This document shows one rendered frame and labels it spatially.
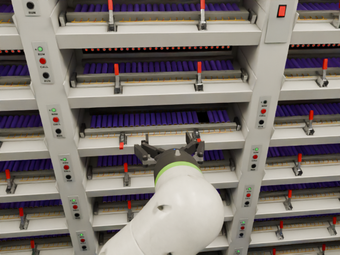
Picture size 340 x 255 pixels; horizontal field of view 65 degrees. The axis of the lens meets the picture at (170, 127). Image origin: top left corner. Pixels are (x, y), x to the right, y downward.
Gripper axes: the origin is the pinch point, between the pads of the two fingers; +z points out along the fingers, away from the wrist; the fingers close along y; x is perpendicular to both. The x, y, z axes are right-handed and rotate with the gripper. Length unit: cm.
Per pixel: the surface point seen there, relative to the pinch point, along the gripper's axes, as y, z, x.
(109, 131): -19.1, 24.3, -3.8
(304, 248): 75, 42, -79
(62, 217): -43, 33, -43
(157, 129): -1.9, 24.3, -3.9
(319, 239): 75, 33, -66
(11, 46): -43, 14, 26
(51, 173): -44, 30, -22
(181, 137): 6.9, 23.3, -7.1
